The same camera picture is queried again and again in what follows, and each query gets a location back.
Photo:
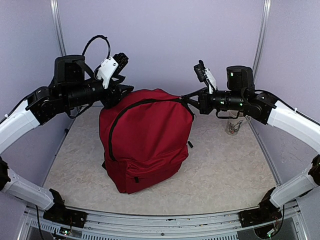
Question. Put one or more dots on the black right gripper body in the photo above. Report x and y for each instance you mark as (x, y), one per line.
(208, 106)

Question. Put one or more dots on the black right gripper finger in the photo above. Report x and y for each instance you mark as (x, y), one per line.
(192, 102)
(192, 94)

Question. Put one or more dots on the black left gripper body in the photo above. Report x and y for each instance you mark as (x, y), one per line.
(110, 100)

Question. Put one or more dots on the red student backpack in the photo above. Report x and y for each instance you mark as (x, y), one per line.
(145, 138)

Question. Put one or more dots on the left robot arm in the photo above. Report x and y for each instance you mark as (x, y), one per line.
(74, 84)

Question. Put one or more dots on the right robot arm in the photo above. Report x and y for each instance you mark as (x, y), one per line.
(268, 109)

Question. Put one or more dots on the white ceramic mug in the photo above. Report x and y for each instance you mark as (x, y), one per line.
(234, 124)

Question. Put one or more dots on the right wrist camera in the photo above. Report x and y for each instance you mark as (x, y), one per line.
(204, 75)

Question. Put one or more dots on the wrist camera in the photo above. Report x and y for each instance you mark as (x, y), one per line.
(108, 72)
(204, 75)

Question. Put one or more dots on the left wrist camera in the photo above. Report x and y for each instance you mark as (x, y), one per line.
(108, 72)

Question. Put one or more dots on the left aluminium frame post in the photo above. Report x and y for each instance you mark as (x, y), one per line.
(58, 26)

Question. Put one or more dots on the aluminium frame post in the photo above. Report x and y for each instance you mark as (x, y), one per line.
(261, 36)
(58, 26)

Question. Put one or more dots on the right aluminium frame post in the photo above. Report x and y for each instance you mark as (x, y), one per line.
(261, 36)

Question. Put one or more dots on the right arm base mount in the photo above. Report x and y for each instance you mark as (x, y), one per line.
(266, 212)

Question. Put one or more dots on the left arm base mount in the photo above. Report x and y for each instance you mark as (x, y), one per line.
(58, 213)

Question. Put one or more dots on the aluminium front rail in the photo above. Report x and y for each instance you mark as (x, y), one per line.
(99, 225)

